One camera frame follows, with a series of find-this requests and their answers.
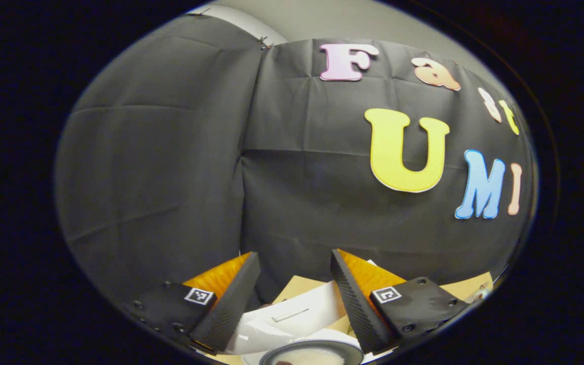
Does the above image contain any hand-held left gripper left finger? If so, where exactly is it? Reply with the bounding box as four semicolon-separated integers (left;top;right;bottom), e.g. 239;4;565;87
124;251;262;355

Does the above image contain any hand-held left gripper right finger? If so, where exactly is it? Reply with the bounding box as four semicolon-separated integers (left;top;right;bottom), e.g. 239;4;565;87
330;248;470;355

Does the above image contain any white rice cooker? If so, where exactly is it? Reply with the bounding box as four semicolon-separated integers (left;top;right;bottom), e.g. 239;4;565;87
223;259;399;365

